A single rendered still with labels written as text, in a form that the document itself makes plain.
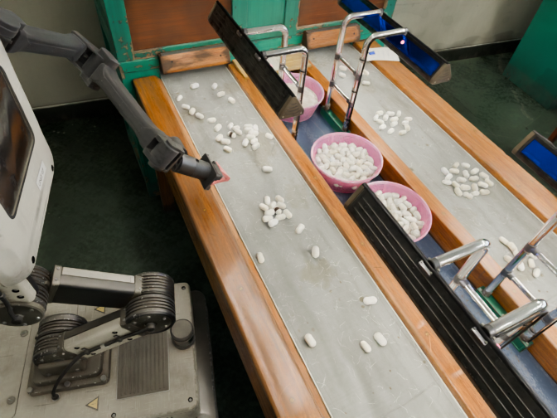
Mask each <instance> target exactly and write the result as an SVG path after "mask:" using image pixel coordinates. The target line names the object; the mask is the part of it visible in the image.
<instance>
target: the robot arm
mask: <svg viewBox="0 0 557 418"><path fill-rule="evenodd" d="M0 40H1V42H2V44H3V47H4V49H5V51H6V53H15V52H30V53H36V54H42V55H48V56H59V57H65V58H67V59H68V60H69V61H70V62H71V63H72V64H73V65H74V66H75V67H77V68H78V69H79V70H80V71H81V74H80V77H81V78H82V80H83V81H84V82H85V83H86V85H87V86H88V87H90V88H91V89H92V90H96V91H99V89H100V88H101V89H102V90H103V92H104V93H105V94H106V95H107V96H108V98H109V99H110V100H111V102H112V103H113V104H114V106H115V107H116V109H117V110H118V111H119V113H120V114H121V115H122V116H123V117H124V119H125V120H126V122H127V123H128V125H129V126H130V127H131V129H132V130H133V131H134V133H135V134H136V136H137V138H138V141H139V144H140V145H141V147H142V148H143V153H144V154H145V156H146V157H147V158H148V160H149V161H148V164H149V166H150V167H151V168H153V169H155V170H157V171H159V172H161V171H163V172H165V173H167V172H168V171H169V170H170V169H171V170H172V171H173V172H175V173H180V174H183V175H186V176H189V177H193V178H197V179H199V180H200V182H201V185H202V186H203V188H204V190H207V191H209V190H210V188H211V186H212V185H215V184H217V183H219V182H228V181H229V180H230V176H229V175H228V174H227V173H226V172H225V171H224V169H223V168H222V167H221V166H220V164H219V163H218V162H216V161H213V162H211V160H210V158H209V154H207V153H205V154H204V155H203V156H202V157H201V159H198V158H193V157H192V156H189V155H187V150H186V148H185V147H184V145H183V143H182V141H181V140H180V139H179V138H178V137H175V136H172V137H169V136H168V135H166V134H165V133H164V132H163V131H161V130H160V129H159V128H158V127H157V126H156V125H155V124H154V123H153V122H152V120H150V118H149V117H148V116H147V114H146V113H145V112H144V111H143V109H142V108H141V107H140V105H139V104H138V102H137V101H136V100H135V99H134V97H132V95H131V94H130V93H129V92H128V90H127V89H126V87H125V86H124V85H123V83H122V82H121V80H120V79H119V77H118V74H117V71H116V69H117V67H118V66H119V65H120V64H119V63H118V61H117V60H116V59H115V58H114V56H113V55H112V54H111V53H110V52H109V51H108V50H106V49H105V48H103V47H101V48H100V49H98V48H97V47H96V46H94V45H93V44H92V43H91V42H89V41H88V40H87V39H85V38H84V37H83V36H81V35H80V34H79V33H78V32H77V31H72V32H71V33H67V34H62V33H58V32H52V31H48V30H45V29H41V28H38V27H32V26H28V25H27V24H26V23H25V22H24V21H23V20H22V19H21V18H20V17H19V16H18V15H16V14H15V13H14V12H12V11H10V10H7V9H4V8H2V7H0ZM85 56H86V57H85ZM223 176H224V177H223Z"/></svg>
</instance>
